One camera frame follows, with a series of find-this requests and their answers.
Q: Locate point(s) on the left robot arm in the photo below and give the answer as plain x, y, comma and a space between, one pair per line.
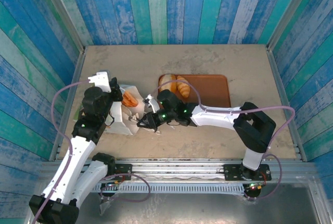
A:
78, 151

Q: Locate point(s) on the grey steel sheet panel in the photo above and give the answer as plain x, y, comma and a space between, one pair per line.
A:
195, 208

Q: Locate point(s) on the small circuit board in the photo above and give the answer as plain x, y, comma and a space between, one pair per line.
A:
110, 184
253, 187

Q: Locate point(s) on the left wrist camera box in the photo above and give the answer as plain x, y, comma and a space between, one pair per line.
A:
102, 80

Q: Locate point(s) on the white printed paper bag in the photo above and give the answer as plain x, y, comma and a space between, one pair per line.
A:
127, 119

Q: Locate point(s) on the aluminium corner post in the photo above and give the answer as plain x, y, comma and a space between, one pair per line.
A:
60, 7
294, 7

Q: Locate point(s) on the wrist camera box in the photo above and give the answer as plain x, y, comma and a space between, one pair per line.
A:
102, 80
153, 104

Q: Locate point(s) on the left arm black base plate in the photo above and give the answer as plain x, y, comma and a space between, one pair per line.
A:
123, 172

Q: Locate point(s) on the brown plastic tray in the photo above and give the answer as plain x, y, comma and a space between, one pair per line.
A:
210, 88

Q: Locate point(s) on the clear plastic wrap piece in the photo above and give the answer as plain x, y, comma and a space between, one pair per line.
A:
104, 204

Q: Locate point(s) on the ridged golden bread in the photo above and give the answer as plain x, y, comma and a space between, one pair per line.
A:
130, 99

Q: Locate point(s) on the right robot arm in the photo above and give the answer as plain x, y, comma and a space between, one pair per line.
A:
216, 117

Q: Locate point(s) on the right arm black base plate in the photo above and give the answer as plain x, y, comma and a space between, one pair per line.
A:
231, 173

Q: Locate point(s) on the pale oval bread roll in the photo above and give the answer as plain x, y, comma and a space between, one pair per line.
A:
167, 82

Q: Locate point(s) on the aluminium mounting rail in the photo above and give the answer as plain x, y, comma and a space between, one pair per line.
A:
182, 169

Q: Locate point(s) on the golden croissant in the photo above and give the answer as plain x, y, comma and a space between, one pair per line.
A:
183, 86

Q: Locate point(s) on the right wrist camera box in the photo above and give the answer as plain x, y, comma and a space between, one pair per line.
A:
153, 104

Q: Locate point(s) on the aluminium table edge rail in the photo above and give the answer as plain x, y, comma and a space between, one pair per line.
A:
67, 104
273, 60

